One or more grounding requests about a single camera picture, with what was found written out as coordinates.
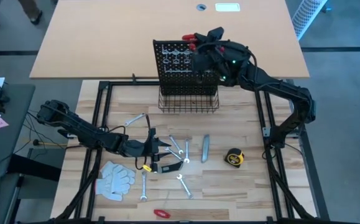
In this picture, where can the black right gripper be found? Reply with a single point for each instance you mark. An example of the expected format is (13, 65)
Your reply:
(210, 54)

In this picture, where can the person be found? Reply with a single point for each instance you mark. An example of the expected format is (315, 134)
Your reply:
(33, 14)

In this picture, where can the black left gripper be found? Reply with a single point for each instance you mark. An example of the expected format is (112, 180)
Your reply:
(142, 148)

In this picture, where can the white perforated panel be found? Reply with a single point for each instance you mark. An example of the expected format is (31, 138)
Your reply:
(307, 15)

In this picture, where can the tan desk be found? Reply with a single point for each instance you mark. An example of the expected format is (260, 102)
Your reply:
(105, 37)

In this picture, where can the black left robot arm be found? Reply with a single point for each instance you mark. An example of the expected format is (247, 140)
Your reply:
(83, 132)

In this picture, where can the silver combination wrench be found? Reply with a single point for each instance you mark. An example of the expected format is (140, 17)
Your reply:
(173, 153)
(185, 186)
(186, 151)
(143, 185)
(176, 144)
(134, 119)

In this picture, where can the white work glove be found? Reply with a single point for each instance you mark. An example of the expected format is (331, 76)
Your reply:
(116, 185)
(106, 168)

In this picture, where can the yellow tag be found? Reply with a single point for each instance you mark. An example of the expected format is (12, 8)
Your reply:
(147, 168)

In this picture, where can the black frame clamp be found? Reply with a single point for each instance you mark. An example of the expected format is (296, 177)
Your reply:
(134, 79)

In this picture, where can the grey side table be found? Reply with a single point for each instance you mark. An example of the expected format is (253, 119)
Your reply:
(5, 146)

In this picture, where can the grey utility knife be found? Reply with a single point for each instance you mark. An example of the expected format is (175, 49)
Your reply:
(205, 148)

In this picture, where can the black metal pegboard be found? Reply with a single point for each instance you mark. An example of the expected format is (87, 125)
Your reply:
(176, 81)

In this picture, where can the silver wrench holder rail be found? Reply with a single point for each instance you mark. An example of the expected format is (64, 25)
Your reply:
(179, 71)

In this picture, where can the white desk plate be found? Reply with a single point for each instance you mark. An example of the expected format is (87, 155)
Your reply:
(227, 7)

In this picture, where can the yellow black tape measure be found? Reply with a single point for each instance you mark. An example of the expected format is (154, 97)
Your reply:
(234, 157)

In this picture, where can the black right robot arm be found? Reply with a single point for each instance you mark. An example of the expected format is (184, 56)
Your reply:
(291, 93)

